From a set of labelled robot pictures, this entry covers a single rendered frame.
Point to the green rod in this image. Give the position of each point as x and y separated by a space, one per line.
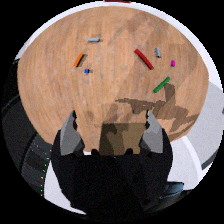
161 85

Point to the orange rod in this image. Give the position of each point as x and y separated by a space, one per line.
78 60

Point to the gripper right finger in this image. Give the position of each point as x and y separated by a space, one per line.
155 144

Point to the dark red rectangular bar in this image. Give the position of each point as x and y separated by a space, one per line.
145 60

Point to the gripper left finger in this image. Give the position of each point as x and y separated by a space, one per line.
67 146

